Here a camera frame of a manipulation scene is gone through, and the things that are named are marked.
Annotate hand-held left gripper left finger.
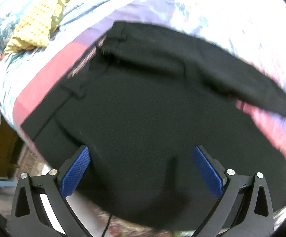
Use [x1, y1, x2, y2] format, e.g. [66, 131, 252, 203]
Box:
[10, 145, 94, 237]

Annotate thin black cable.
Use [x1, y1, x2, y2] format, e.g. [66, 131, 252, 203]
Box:
[101, 213, 114, 237]

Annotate brown wooden furniture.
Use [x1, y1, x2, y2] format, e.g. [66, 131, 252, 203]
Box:
[0, 92, 24, 179]

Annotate yellow knitted cloth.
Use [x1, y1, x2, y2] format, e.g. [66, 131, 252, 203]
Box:
[4, 0, 65, 55]

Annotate black pants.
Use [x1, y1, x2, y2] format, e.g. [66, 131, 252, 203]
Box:
[21, 21, 286, 230]

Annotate colourful patterned blanket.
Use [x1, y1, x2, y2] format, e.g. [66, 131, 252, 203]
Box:
[0, 0, 286, 178]

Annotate teal floral pillow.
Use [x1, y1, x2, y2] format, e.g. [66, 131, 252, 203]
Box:
[0, 0, 32, 53]

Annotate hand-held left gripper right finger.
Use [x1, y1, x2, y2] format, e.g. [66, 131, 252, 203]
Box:
[192, 145, 274, 237]

